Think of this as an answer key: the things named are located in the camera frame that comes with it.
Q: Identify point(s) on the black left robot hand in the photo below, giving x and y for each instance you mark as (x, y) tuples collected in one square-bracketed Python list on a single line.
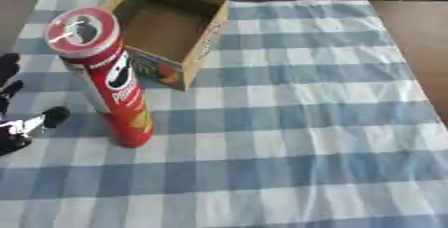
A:
[(11, 132)]

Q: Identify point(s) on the open tan cardboard box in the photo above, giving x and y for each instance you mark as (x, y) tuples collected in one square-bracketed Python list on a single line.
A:
[(169, 35)]

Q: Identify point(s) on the red cylindrical snack can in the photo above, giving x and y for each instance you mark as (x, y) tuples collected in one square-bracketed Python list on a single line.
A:
[(119, 85)]

